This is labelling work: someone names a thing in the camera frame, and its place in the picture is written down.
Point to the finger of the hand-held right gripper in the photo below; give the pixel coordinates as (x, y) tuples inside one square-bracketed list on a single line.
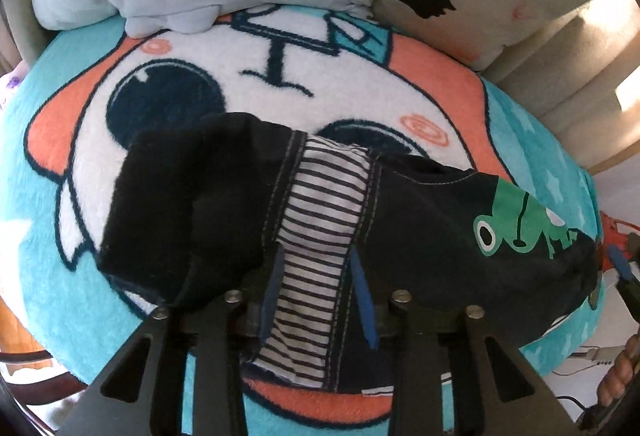
[(618, 261)]

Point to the beige padded headboard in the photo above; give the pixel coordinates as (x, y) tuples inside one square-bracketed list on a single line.
[(565, 81)]

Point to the black pants with frog print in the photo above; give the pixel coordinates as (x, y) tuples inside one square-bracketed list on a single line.
[(420, 226)]

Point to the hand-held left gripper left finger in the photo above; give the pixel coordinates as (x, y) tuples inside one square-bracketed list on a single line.
[(272, 288)]

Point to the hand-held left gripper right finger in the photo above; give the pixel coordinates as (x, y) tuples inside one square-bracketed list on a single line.
[(364, 303)]

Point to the person's right hand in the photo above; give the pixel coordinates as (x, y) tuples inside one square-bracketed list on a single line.
[(616, 373)]

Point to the cartoon printed fleece blanket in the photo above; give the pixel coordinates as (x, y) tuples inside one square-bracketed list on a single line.
[(165, 156)]

